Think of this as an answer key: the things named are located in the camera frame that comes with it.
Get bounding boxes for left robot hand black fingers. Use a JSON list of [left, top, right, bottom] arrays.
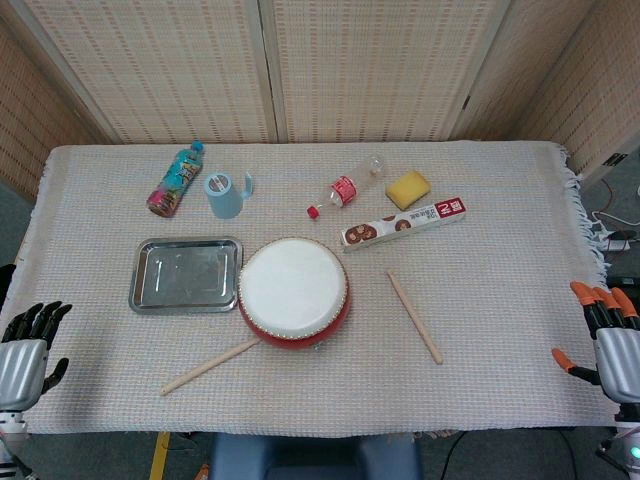
[[0, 300, 74, 412]]

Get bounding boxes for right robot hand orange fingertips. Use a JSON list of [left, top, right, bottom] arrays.
[[551, 280, 640, 416]]

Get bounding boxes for wooden drumstick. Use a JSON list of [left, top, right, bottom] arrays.
[[385, 270, 445, 366], [159, 338, 261, 397]]

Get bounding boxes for red drum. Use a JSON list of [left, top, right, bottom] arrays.
[[236, 237, 353, 351]]

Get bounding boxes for woven beige tablecloth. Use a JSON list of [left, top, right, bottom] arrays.
[[0, 140, 632, 435]]

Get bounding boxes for yellow floor tape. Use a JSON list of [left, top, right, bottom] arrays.
[[148, 432, 172, 480]]

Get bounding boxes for rectangular metal tray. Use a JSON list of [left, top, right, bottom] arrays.
[[128, 236, 245, 315]]

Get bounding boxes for bamboo folding screen panel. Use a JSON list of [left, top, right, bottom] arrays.
[[257, 0, 516, 144], [452, 0, 599, 144], [517, 0, 640, 189], [0, 14, 101, 201], [0, 0, 279, 146]]

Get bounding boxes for colourful drink bottle blue cap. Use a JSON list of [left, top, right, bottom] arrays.
[[145, 140, 207, 219]]

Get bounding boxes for long cling film box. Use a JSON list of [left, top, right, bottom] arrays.
[[340, 198, 471, 254]]

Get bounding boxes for light blue plastic mug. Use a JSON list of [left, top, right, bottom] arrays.
[[203, 170, 255, 221]]

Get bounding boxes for yellow sponge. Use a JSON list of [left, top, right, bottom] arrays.
[[384, 169, 433, 211]]

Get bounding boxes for clear bottle red cap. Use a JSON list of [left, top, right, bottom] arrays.
[[306, 154, 387, 220]]

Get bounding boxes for white cable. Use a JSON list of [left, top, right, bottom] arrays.
[[593, 209, 640, 229]]

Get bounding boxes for red cable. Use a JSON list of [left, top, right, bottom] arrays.
[[598, 177, 617, 214]]

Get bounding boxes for black floor cable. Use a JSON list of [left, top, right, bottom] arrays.
[[443, 429, 471, 480]]

